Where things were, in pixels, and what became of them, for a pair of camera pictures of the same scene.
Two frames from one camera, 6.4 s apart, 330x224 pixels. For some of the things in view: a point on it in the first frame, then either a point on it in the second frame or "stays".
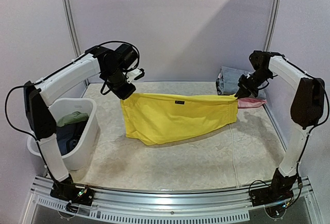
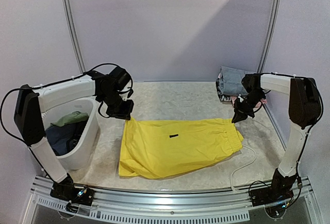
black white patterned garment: x=217 y=83 stays
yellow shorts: x=158 y=118 → x=154 y=148
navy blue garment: x=69 y=135 stays
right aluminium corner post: x=273 y=23 stays
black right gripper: x=245 y=86 → x=244 y=108
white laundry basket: x=85 y=149 stays
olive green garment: x=75 y=116 stays
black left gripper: x=124 y=93 → x=125 y=114
